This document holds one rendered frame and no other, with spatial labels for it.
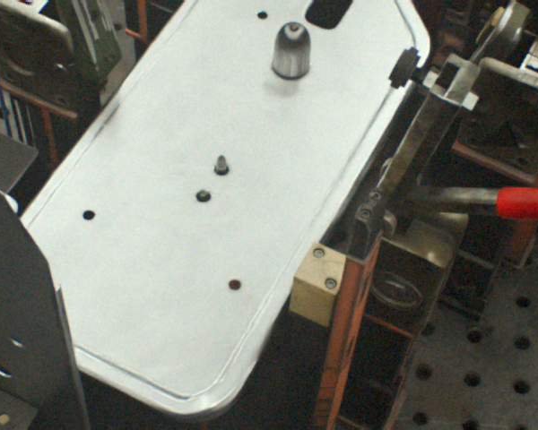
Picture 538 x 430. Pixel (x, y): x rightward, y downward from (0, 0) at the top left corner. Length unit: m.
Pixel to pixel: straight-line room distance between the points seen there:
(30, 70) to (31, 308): 0.47
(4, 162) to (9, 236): 0.42
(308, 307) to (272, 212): 0.11
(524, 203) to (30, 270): 0.36
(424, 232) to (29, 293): 0.36
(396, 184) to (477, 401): 0.43
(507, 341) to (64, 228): 0.52
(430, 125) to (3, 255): 0.30
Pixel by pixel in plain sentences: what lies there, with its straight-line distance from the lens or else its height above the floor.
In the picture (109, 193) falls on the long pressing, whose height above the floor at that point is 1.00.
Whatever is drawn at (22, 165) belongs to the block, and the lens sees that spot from 0.99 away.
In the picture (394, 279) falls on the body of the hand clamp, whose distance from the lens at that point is 0.91.
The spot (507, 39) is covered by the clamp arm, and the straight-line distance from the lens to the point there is 0.94.
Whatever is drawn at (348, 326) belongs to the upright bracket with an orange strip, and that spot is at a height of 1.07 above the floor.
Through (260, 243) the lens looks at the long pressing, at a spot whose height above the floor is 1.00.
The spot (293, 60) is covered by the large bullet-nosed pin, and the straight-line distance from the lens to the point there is 0.99.
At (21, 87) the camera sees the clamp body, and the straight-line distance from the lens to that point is 1.09.
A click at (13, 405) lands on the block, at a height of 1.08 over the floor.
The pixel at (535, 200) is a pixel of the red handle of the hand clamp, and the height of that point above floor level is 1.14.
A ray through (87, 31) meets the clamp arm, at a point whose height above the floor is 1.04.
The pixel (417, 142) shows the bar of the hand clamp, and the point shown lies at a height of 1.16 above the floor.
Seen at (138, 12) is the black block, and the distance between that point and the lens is 1.16.
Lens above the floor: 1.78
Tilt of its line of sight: 58 degrees down
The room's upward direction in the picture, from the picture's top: 5 degrees clockwise
